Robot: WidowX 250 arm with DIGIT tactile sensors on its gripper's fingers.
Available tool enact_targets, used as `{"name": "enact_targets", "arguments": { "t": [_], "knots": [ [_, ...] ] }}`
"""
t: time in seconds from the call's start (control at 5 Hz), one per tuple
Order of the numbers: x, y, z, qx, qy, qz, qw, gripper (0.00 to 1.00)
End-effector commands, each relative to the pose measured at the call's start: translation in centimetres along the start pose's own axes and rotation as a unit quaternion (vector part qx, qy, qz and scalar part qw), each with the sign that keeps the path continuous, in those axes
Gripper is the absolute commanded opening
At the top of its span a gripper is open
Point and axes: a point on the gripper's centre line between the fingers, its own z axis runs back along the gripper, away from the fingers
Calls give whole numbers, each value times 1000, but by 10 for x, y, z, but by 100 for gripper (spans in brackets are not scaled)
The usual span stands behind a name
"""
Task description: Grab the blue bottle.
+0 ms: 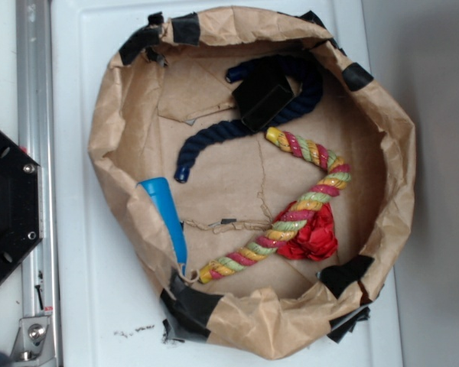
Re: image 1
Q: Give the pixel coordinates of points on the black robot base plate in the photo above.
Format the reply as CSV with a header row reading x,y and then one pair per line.
x,y
20,229

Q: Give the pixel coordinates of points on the metal corner bracket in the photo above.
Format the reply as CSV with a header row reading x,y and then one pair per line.
x,y
34,345

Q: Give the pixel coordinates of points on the aluminium extrusion rail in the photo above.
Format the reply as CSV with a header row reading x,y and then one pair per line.
x,y
39,271

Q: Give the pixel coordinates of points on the white plastic tray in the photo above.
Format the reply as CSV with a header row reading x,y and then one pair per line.
x,y
110,313

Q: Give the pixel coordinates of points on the brown paper bin liner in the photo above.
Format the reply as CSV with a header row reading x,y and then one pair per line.
x,y
165,109

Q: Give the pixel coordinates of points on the black rectangular box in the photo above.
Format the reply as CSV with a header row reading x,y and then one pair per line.
x,y
262,93

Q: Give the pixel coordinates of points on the blue plastic bottle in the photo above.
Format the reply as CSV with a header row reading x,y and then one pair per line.
x,y
160,193

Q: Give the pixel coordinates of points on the red crumpled paper ball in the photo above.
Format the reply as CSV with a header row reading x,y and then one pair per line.
x,y
316,240

